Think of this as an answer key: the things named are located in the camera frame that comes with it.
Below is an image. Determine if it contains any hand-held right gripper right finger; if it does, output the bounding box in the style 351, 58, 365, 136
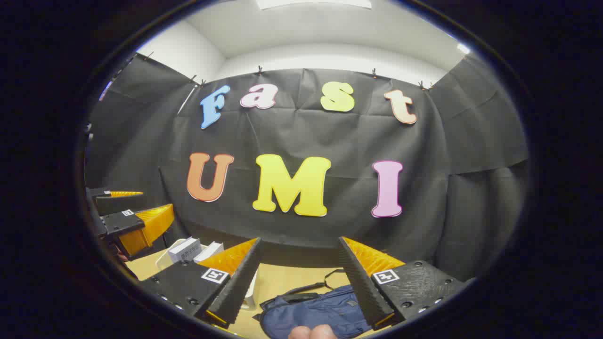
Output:
337, 236, 476, 331

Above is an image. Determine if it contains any white bookshelf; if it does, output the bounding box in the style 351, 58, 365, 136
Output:
155, 237, 259, 312

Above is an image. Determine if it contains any white book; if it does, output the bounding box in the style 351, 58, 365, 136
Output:
167, 237, 203, 264
193, 242, 225, 263

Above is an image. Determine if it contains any blue schoolbag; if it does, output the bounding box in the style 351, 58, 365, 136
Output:
257, 268, 375, 339

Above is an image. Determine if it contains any ceiling light panel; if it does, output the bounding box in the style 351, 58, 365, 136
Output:
257, 0, 373, 10

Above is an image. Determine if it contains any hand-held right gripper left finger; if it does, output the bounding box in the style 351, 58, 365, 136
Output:
139, 237, 263, 330

